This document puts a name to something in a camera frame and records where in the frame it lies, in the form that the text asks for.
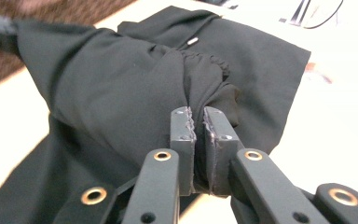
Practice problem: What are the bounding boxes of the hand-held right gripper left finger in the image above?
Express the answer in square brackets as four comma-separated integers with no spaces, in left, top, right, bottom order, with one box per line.
[170,105,198,196]

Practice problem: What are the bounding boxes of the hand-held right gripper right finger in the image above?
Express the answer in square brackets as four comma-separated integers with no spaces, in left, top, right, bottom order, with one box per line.
[203,105,245,198]

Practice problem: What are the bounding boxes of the black pants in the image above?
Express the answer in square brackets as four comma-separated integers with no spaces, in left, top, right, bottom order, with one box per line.
[0,5,311,224]

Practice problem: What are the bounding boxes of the black hanging cable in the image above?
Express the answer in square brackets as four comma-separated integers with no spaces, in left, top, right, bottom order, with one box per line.
[304,0,345,30]

